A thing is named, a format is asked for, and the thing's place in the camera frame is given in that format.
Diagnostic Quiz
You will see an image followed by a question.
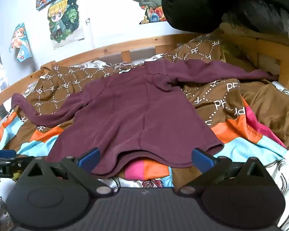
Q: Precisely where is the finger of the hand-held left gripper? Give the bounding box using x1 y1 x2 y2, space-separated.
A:
0 150 29 165

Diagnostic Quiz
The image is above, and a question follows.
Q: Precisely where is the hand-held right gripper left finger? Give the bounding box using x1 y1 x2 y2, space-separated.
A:
22 147 115 196

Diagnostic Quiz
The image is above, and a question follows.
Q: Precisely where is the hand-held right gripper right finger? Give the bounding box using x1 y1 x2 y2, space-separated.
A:
175 147 268 195

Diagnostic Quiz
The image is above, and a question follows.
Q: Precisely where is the maroon long-sleeve shirt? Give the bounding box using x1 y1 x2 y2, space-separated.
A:
12 59 278 180

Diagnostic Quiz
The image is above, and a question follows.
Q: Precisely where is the brown printed blanket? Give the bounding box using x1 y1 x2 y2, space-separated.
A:
0 35 289 188

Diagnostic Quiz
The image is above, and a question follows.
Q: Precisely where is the yellow-green cloth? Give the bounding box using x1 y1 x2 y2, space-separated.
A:
222 45 234 62

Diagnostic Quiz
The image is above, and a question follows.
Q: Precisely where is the curled blue cartoon poster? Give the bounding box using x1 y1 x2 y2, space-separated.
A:
9 23 33 60

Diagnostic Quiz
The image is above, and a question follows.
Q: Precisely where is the blond cartoon figure poster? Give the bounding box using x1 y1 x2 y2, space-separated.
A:
47 0 85 50

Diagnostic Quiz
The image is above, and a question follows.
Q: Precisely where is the black puffy jacket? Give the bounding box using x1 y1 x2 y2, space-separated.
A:
162 0 289 38

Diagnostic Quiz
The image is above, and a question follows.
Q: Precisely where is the black cable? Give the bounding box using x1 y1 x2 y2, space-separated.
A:
40 61 56 71

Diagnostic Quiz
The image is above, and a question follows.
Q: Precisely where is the wooden bed frame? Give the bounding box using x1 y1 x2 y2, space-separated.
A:
0 32 289 126

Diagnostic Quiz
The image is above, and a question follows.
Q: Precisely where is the white wall pipe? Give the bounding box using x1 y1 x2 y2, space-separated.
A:
85 17 95 50

